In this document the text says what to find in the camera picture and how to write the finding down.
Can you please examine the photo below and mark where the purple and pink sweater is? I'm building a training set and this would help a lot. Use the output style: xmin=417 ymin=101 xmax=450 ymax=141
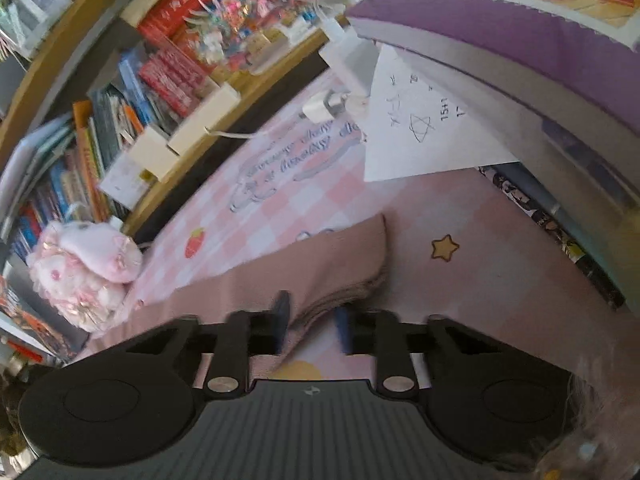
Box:
xmin=80 ymin=214 xmax=388 ymax=378

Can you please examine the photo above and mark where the pink white bunny plush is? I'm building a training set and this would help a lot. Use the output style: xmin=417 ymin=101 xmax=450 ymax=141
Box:
xmin=27 ymin=221 xmax=143 ymax=333

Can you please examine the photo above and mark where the white charger plug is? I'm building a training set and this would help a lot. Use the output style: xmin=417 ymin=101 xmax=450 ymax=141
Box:
xmin=302 ymin=90 xmax=349 ymax=124

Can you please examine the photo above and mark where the stack of books right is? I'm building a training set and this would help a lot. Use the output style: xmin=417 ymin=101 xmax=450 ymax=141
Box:
xmin=347 ymin=0 xmax=639 ymax=310

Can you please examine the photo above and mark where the Harry Potter book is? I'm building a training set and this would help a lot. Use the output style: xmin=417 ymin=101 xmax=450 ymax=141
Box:
xmin=1 ymin=278 xmax=88 ymax=361

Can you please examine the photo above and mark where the colourful toy bouquet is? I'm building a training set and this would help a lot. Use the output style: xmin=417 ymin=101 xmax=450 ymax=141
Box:
xmin=184 ymin=0 xmax=317 ymax=70

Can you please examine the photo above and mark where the small white box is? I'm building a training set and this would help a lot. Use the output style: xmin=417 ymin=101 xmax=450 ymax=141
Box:
xmin=99 ymin=152 xmax=155 ymax=210

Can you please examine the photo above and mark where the flat beige box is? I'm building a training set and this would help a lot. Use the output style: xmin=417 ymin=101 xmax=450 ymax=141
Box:
xmin=167 ymin=82 xmax=241 ymax=155

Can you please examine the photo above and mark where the white charger cable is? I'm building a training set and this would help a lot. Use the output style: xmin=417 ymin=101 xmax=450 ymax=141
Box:
xmin=204 ymin=121 xmax=309 ymax=140

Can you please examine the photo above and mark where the white paper note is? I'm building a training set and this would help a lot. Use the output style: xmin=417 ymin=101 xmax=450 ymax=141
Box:
xmin=361 ymin=46 xmax=516 ymax=182

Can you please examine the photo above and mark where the wooden bookshelf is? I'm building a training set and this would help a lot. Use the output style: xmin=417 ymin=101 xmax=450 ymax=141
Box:
xmin=1 ymin=0 xmax=326 ymax=242

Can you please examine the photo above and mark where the red boxed book set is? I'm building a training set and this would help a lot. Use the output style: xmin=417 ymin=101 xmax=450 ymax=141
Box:
xmin=138 ymin=0 xmax=216 ymax=118

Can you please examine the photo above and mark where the beige wooden pen holder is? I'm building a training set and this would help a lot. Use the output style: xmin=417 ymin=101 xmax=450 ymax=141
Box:
xmin=128 ymin=124 xmax=179 ymax=181

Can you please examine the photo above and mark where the row of colourful books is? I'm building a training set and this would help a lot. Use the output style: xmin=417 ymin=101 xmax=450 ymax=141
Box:
xmin=1 ymin=42 xmax=171 ymax=259

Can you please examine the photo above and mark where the pink checkered desk mat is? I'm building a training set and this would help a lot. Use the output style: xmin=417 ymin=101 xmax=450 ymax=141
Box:
xmin=74 ymin=66 xmax=640 ymax=411

